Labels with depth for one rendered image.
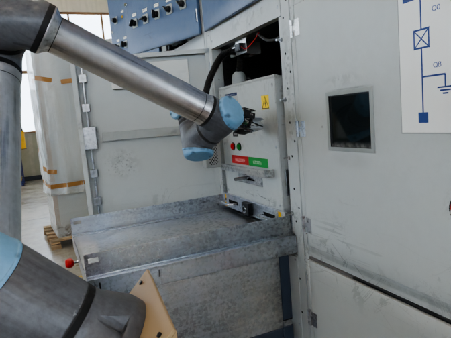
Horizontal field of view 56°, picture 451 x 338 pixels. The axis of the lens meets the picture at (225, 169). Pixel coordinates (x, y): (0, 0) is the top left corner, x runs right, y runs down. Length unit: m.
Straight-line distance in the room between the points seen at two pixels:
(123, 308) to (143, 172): 1.36
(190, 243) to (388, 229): 0.59
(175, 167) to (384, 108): 1.21
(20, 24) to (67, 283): 0.56
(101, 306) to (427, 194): 0.68
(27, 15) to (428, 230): 0.96
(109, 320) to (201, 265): 0.67
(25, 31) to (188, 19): 1.21
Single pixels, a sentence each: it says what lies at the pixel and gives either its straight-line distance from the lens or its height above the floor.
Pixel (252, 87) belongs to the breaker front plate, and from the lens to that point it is 1.62.
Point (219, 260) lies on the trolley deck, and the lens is 1.37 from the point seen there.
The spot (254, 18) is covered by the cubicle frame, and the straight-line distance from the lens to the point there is 1.62.
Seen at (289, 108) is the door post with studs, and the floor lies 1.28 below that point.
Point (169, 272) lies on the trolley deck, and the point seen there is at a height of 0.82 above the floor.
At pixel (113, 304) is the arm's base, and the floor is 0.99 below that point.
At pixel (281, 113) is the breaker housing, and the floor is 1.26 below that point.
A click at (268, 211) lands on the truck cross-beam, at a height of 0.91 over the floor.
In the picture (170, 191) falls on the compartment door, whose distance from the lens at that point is 2.05.
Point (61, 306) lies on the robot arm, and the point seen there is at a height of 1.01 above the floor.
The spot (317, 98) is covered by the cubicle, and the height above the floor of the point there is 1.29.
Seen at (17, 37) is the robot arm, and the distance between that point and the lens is 1.05.
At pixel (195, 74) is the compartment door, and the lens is 2.03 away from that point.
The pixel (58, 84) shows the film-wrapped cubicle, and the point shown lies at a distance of 4.99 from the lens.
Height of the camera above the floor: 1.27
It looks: 7 degrees down
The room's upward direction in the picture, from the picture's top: 5 degrees counter-clockwise
